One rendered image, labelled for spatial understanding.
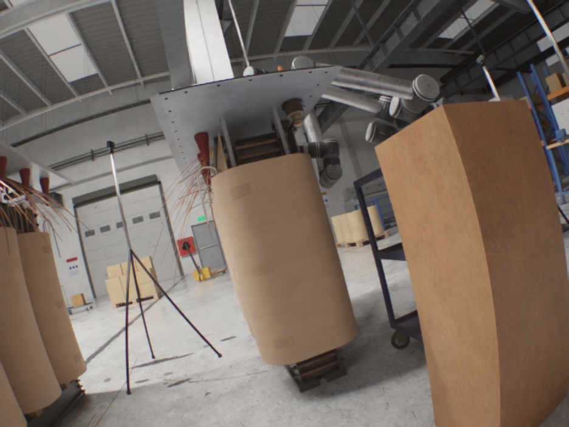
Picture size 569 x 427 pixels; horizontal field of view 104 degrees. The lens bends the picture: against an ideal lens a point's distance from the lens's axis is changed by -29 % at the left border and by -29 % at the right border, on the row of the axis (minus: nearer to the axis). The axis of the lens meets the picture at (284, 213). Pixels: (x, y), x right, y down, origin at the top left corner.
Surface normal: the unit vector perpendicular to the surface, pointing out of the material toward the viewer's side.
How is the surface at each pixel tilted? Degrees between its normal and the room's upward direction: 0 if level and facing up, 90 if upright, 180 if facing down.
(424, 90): 90
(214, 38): 90
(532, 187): 90
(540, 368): 90
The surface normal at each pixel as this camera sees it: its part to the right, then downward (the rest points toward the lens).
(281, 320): -0.02, -0.05
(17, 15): 0.22, -0.11
